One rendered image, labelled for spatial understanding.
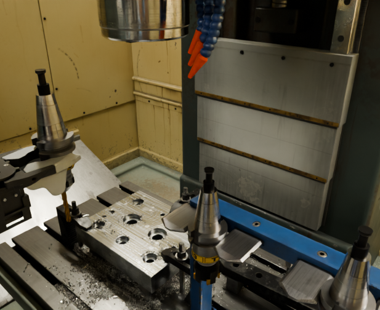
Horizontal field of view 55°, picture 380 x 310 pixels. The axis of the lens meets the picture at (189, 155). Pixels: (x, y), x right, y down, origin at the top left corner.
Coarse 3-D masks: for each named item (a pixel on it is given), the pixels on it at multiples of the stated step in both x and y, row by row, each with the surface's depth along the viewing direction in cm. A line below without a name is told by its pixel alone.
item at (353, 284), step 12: (348, 252) 42; (348, 264) 42; (360, 264) 41; (336, 276) 44; (348, 276) 42; (360, 276) 41; (336, 288) 44; (348, 288) 42; (360, 288) 42; (336, 300) 44; (348, 300) 43; (360, 300) 42
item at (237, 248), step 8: (232, 232) 58; (240, 232) 58; (224, 240) 56; (232, 240) 56; (240, 240) 56; (248, 240) 56; (256, 240) 56; (216, 248) 54; (224, 248) 54; (232, 248) 54; (240, 248) 54; (248, 248) 54; (256, 248) 55; (224, 256) 53; (232, 256) 53; (240, 256) 53; (248, 256) 53
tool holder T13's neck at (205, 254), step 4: (192, 244) 59; (196, 244) 58; (192, 248) 59; (196, 248) 58; (196, 252) 58; (200, 252) 57; (204, 252) 57; (208, 252) 57; (212, 252) 57; (204, 256) 57; (208, 256) 57; (212, 256) 58; (196, 260) 59
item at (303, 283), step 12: (300, 264) 51; (312, 264) 51; (288, 276) 49; (300, 276) 49; (312, 276) 49; (324, 276) 49; (288, 288) 47; (300, 288) 47; (312, 288) 47; (300, 300) 46; (312, 300) 46
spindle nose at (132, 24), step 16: (112, 0) 57; (128, 0) 56; (144, 0) 56; (160, 0) 57; (176, 0) 58; (112, 16) 58; (128, 16) 57; (144, 16) 57; (160, 16) 58; (176, 16) 59; (112, 32) 60; (128, 32) 58; (144, 32) 58; (160, 32) 59; (176, 32) 61
